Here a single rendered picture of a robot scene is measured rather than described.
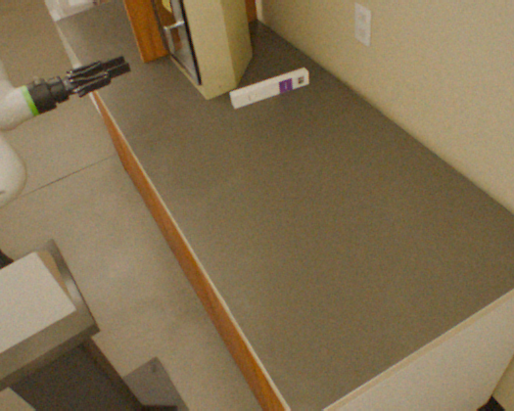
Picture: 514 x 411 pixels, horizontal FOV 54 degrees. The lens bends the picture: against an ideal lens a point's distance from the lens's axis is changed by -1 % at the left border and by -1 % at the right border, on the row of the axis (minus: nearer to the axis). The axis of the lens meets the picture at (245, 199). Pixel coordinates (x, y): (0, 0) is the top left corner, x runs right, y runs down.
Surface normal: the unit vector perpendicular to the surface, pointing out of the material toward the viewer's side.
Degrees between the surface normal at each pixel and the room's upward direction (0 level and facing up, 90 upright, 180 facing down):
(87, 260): 0
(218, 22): 90
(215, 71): 90
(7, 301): 90
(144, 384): 0
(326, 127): 0
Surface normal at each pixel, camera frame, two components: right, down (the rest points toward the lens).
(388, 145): -0.14, -0.68
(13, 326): 0.53, 0.57
